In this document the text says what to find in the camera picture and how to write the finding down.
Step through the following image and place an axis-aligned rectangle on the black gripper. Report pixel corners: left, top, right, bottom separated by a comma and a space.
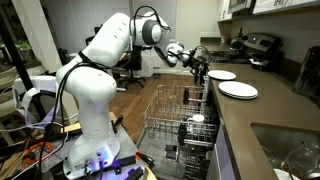
183, 53, 211, 77

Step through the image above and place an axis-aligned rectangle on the small white plate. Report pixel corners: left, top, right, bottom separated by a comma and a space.
207, 69, 237, 82

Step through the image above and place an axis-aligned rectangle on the large white plate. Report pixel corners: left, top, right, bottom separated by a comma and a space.
218, 80, 259, 100

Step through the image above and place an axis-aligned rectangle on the lower dishwasher rack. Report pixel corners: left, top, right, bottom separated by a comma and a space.
178, 143, 218, 180

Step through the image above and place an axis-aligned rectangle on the black tumbler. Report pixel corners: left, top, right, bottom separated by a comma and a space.
182, 87, 190, 106

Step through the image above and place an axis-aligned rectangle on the black kettle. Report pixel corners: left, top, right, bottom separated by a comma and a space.
230, 27, 248, 52

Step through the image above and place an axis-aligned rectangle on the white mug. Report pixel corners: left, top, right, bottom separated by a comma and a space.
191, 113, 206, 126

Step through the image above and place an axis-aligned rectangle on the white drawer unit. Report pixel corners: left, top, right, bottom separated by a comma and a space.
141, 44, 156, 78

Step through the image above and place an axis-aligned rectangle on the black stove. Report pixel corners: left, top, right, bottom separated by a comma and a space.
199, 32, 284, 72

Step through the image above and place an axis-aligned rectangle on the black office chair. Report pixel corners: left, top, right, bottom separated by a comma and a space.
113, 44, 148, 90

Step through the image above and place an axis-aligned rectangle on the dark microwave oven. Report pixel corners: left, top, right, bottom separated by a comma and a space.
227, 0, 256, 16

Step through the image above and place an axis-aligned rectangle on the gray lower door cabinet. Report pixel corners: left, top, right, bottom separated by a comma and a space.
205, 123, 238, 180

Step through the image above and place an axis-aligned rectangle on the steel kitchen sink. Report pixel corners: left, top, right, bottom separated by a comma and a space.
250, 121, 320, 180

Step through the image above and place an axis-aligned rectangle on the white upper cabinet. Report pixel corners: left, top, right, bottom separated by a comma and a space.
217, 0, 320, 23

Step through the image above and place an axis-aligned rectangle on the black countertop appliance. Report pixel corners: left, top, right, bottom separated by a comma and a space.
292, 45, 320, 102

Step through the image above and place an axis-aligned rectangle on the robot mounting table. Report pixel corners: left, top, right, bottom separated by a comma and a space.
0, 111, 158, 180

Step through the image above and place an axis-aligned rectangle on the black desk monitor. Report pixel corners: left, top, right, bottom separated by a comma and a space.
84, 25, 103, 47

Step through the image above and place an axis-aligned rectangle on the glass pitcher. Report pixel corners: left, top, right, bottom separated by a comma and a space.
281, 141, 320, 180

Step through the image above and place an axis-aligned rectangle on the white wire dishwasher rack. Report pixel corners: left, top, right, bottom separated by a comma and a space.
135, 131, 221, 180

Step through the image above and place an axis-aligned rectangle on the black clamp orange handle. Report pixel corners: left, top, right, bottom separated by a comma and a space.
134, 151, 156, 169

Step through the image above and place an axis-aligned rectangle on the white fabric strap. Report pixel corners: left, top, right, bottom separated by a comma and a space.
12, 75, 63, 131

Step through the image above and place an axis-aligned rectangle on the black frame pole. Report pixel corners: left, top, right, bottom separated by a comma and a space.
0, 16, 48, 125

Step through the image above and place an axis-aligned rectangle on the orange cable coil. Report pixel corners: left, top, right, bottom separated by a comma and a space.
21, 141, 55, 165

